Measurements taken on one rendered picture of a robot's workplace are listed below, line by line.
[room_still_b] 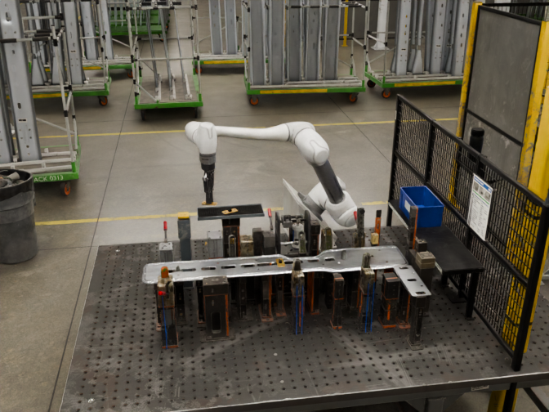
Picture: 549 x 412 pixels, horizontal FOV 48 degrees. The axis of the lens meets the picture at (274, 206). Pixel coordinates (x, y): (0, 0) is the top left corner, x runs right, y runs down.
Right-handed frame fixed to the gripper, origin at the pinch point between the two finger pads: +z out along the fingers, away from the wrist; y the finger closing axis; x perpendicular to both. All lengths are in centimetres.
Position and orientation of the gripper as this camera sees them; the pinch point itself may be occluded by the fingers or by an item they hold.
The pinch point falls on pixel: (209, 196)
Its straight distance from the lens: 339.6
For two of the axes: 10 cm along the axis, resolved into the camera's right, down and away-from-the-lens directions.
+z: -0.1, 9.1, 4.1
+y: -2.4, 4.0, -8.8
